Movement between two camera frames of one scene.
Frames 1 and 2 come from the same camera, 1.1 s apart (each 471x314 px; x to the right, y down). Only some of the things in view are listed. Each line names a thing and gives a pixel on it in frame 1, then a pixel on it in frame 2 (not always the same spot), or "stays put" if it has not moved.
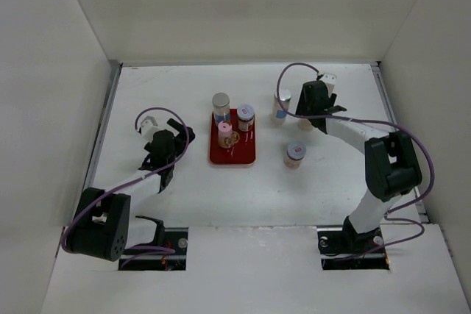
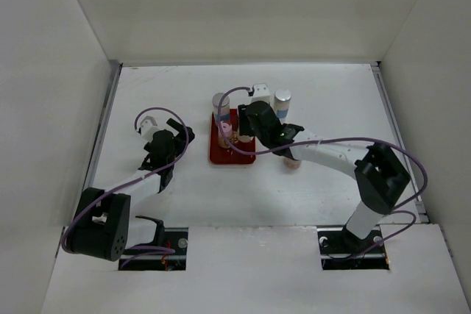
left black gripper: [179, 143] stays put
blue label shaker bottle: [221, 102] stays put
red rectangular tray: [243, 153] stays put
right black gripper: [302, 106] -> [245, 121]
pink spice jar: [226, 137] stays put
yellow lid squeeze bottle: [305, 124] -> [245, 138]
